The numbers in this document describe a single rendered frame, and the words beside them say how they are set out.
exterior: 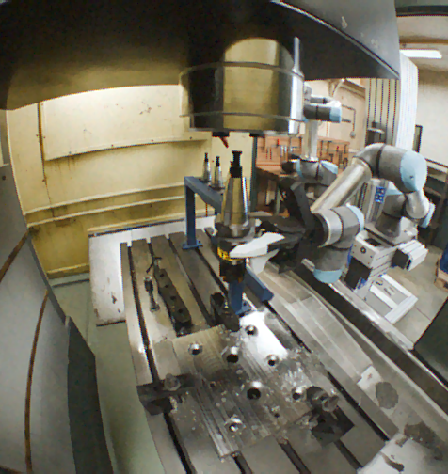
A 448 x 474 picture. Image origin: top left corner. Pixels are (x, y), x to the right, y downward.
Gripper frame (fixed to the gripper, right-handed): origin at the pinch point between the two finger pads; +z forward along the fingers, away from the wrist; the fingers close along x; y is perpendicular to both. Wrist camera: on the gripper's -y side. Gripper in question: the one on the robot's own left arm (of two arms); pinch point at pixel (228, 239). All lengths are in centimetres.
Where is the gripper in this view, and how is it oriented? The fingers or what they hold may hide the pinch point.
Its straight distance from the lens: 34.2
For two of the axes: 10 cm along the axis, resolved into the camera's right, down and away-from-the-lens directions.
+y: -0.3, 8.8, 4.7
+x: -4.3, -4.3, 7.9
